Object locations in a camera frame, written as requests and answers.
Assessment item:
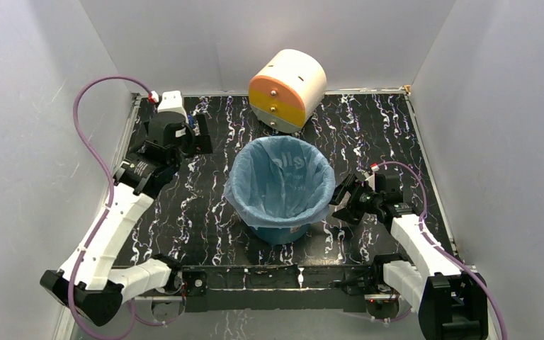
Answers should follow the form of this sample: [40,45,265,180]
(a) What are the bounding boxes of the light blue plastic bag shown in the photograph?
[224,136,336,229]

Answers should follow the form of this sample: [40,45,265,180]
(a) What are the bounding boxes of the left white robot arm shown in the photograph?
[40,111,213,326]

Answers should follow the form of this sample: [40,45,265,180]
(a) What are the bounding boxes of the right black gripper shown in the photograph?
[319,173,383,225]

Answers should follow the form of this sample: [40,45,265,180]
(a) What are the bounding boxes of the teal plastic trash bin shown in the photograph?
[249,224,311,246]

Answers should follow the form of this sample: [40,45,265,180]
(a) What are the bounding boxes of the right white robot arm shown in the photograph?
[330,173,489,339]

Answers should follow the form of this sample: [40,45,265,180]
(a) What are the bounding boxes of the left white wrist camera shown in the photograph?
[157,91,188,124]

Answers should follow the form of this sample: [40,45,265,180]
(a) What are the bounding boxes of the white drawer box orange front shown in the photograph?
[248,49,327,135]

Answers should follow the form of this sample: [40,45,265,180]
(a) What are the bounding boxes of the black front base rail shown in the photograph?
[149,255,402,320]

